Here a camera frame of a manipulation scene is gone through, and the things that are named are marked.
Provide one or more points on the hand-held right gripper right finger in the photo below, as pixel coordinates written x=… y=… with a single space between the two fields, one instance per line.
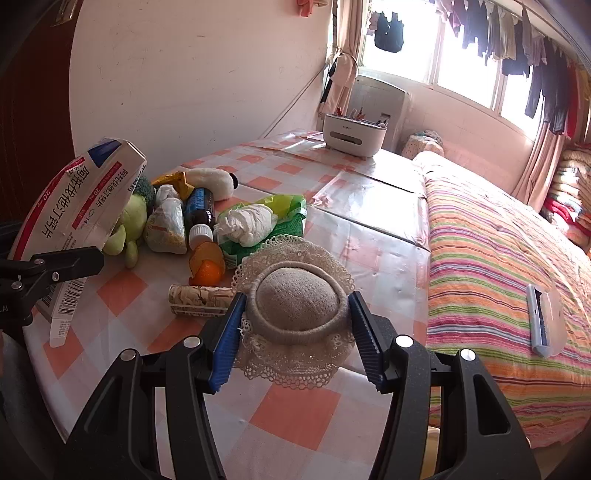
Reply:
x=364 y=341

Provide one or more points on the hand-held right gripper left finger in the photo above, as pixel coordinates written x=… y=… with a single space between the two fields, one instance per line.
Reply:
x=228 y=341

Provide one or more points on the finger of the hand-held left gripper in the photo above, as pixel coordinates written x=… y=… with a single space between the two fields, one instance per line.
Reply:
x=60 y=266

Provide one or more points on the white red medicine box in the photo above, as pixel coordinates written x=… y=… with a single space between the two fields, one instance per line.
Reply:
x=78 y=198

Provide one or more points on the beige knitted lace hat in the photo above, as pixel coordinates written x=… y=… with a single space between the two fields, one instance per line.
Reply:
x=295 y=300

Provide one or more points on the brown bottle blue label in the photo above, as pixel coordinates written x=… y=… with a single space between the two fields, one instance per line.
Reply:
x=198 y=205

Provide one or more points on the yellow foil wrapper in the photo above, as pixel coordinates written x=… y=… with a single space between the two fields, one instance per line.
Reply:
x=173 y=179

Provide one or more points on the beige patterned tube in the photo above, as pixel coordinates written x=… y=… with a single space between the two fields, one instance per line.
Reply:
x=198 y=299

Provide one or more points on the green plush toy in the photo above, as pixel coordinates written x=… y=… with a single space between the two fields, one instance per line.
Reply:
x=127 y=217

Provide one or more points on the clear noodle packet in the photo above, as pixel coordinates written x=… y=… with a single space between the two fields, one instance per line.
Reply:
x=166 y=230

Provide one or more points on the crumpled white tissue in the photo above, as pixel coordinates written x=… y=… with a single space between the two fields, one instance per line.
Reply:
x=242 y=225

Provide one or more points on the small clear plastic packet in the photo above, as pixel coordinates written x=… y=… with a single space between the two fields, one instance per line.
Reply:
x=165 y=193

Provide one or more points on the striped bed sheet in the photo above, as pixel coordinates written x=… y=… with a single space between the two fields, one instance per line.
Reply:
x=485 y=277

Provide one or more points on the orange checked tablecloth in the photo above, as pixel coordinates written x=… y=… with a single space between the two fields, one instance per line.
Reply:
x=360 y=198

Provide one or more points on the green plastic wrapper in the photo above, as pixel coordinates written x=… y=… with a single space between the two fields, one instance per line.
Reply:
x=287 y=206

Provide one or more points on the white plush toy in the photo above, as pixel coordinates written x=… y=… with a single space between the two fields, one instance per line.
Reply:
x=210 y=181

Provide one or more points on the dark wooden wardrobe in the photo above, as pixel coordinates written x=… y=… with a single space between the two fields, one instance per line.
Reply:
x=41 y=92

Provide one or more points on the dotted cloth bundle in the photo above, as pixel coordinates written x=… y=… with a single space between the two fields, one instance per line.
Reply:
x=422 y=145

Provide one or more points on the white desk organizer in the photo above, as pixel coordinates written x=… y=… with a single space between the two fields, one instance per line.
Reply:
x=353 y=136

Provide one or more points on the white air cooler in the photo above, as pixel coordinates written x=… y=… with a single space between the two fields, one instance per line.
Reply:
x=376 y=101

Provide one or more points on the stack of folded quilts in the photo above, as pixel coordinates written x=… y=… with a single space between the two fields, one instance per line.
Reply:
x=570 y=194

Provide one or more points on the pink curtain with tieback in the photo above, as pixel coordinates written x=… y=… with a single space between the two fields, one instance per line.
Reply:
x=346 y=64

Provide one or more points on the white window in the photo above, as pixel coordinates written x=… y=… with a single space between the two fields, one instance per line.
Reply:
x=436 y=62

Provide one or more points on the row of hanging clothes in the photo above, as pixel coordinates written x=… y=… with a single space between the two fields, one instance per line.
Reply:
x=512 y=46

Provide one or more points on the pink garment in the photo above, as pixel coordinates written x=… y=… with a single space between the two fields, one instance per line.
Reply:
x=314 y=4

